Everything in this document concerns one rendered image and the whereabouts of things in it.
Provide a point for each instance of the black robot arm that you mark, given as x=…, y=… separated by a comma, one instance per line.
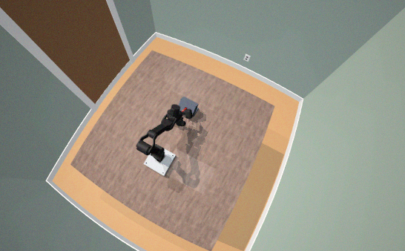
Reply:
x=155, y=150

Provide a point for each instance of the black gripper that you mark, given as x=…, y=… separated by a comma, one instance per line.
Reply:
x=187, y=113

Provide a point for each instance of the grey sloped panel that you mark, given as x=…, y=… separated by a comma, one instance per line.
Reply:
x=189, y=104

